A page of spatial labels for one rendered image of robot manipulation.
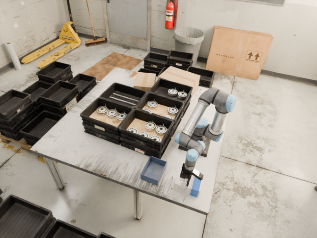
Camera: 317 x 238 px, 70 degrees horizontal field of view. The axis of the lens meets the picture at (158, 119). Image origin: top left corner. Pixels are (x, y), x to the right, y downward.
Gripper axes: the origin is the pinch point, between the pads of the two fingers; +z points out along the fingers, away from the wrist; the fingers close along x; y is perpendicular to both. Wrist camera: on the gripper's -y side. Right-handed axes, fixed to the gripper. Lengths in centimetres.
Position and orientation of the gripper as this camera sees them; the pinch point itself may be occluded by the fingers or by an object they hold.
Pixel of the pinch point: (188, 182)
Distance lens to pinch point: 181.5
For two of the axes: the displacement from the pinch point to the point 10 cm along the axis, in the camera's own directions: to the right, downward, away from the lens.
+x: -3.2, 6.2, -7.1
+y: -9.5, -2.5, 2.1
